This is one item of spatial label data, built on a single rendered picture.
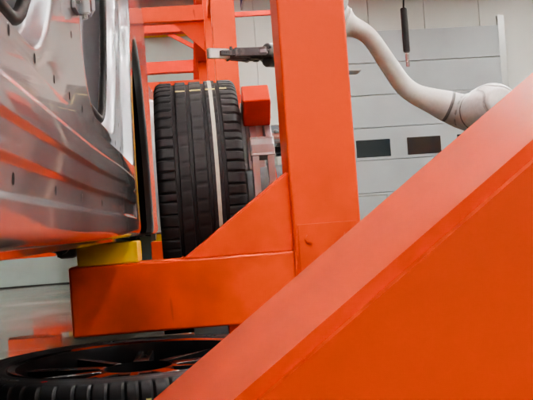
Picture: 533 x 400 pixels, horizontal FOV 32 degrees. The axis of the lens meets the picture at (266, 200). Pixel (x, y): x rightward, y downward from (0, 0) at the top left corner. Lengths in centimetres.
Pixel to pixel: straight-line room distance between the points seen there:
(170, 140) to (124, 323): 55
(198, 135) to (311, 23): 47
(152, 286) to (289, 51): 63
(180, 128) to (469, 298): 227
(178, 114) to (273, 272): 59
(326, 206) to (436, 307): 193
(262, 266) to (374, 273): 191
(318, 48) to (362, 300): 198
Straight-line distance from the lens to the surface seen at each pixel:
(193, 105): 256
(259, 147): 251
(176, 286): 216
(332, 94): 220
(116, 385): 159
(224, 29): 650
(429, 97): 300
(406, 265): 25
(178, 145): 247
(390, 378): 25
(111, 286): 216
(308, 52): 221
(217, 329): 273
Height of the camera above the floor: 75
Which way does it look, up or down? 1 degrees up
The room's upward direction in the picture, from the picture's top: 4 degrees counter-clockwise
